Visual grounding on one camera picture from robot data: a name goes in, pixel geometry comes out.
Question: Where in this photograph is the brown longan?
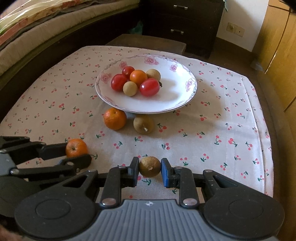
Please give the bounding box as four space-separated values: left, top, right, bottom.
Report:
139 156 161 178
133 115 154 135
146 69 161 81

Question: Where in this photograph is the oval red tomato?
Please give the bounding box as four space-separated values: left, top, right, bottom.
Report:
111 74 127 92
139 78 161 97

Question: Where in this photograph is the pale longan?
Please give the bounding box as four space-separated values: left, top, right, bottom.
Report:
123 81 138 97

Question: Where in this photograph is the round red tomato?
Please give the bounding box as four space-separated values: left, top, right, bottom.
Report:
121 66 135 80

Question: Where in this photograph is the large orange tangerine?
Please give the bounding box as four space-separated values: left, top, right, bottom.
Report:
129 70 148 88

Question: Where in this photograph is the white floral ceramic plate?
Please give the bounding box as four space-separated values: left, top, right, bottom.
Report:
95 54 198 114

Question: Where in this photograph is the cherry print tablecloth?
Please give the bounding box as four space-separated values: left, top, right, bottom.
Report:
1 46 273 196

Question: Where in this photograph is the bed with beige mattress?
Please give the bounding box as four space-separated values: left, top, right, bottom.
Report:
0 0 141 77

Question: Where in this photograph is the floral quilt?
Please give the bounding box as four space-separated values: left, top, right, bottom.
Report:
0 0 93 45

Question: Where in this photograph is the wooden wardrobe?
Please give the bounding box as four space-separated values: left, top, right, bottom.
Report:
253 1 295 141

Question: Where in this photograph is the dark wooden nightstand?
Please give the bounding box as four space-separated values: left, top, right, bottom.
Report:
139 0 225 58

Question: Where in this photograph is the wall power socket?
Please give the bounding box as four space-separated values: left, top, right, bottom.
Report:
226 22 245 37

